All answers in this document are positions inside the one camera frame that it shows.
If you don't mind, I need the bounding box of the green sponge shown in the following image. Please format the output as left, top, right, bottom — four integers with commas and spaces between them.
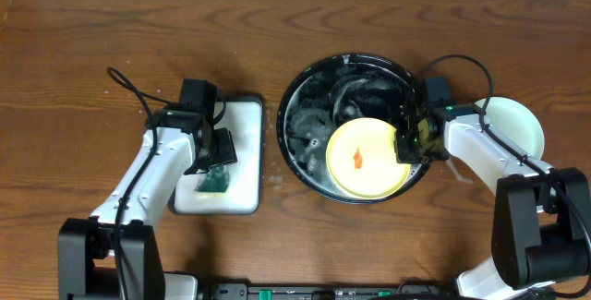
195, 166, 230, 193

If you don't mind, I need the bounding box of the yellow plate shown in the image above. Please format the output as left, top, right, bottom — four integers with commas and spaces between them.
326, 117, 411, 200

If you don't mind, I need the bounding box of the light green plate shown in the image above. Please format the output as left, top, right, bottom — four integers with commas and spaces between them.
486, 97, 545, 160

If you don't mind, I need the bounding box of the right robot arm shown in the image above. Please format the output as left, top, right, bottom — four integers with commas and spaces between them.
395, 102, 590, 299

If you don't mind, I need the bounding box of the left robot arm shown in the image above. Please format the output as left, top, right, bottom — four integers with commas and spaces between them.
57, 110, 237, 299

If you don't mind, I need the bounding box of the white rectangular sponge tray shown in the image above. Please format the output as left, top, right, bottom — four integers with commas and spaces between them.
169, 96, 263, 215

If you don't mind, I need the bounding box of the round black tray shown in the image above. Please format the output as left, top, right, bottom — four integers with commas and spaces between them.
276, 54, 416, 204

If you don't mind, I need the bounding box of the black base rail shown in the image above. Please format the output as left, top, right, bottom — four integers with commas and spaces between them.
161, 282, 463, 300

